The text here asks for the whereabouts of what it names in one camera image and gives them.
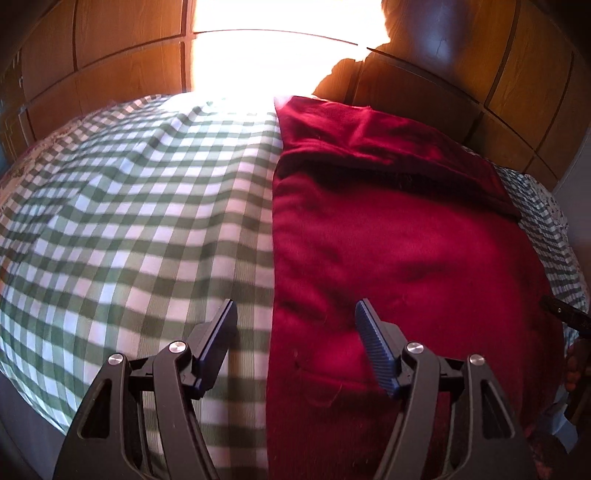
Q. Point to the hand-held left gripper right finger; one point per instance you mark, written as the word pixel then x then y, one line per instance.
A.
pixel 376 344

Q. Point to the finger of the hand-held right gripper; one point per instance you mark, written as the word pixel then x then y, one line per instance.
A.
pixel 565 314

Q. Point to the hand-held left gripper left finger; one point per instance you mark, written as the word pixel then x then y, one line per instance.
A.
pixel 217 341

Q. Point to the red garment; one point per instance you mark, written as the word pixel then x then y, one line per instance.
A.
pixel 392 254

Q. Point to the person's right hand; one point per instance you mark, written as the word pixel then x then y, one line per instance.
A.
pixel 573 364

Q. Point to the green checked bed cover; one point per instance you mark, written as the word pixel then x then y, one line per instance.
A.
pixel 138 207

